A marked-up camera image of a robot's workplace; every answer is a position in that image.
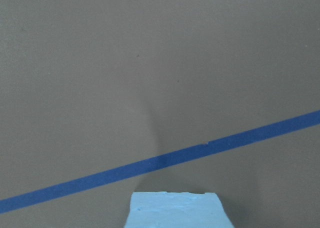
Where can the light blue foam block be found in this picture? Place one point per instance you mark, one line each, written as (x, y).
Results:
(176, 210)

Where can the blue tape grid lines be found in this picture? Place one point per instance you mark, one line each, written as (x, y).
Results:
(160, 162)

